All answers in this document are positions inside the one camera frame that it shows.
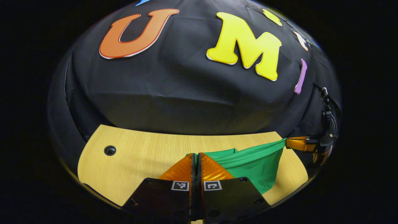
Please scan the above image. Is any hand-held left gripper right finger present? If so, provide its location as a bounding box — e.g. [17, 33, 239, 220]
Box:
[197, 152, 271, 224]

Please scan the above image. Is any black backdrop cloth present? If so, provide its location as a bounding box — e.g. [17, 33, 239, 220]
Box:
[47, 0, 342, 175]

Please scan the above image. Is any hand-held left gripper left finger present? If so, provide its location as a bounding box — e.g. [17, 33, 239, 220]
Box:
[121, 152, 197, 223]

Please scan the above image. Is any green T-shirt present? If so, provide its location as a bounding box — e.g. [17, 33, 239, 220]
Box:
[186, 138, 287, 195]

